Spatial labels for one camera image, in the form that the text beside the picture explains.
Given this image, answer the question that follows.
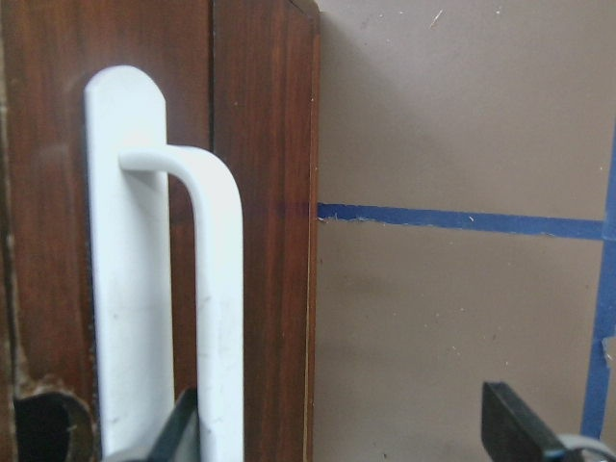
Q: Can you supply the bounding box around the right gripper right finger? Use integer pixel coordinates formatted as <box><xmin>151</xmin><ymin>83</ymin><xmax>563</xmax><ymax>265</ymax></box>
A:
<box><xmin>480</xmin><ymin>382</ymin><xmax>578</xmax><ymax>461</ymax></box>

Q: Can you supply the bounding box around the wooden drawer with white handle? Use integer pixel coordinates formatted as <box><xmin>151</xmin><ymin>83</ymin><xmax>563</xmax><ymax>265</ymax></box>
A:
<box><xmin>1</xmin><ymin>1</ymin><xmax>244</xmax><ymax>461</ymax></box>

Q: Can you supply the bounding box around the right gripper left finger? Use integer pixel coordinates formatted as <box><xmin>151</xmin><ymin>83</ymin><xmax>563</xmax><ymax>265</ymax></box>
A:
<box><xmin>103</xmin><ymin>388</ymin><xmax>200</xmax><ymax>462</ymax></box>

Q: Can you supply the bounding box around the dark brown wooden cabinet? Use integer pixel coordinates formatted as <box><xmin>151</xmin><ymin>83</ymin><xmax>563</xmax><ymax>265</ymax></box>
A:
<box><xmin>213</xmin><ymin>1</ymin><xmax>321</xmax><ymax>461</ymax></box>

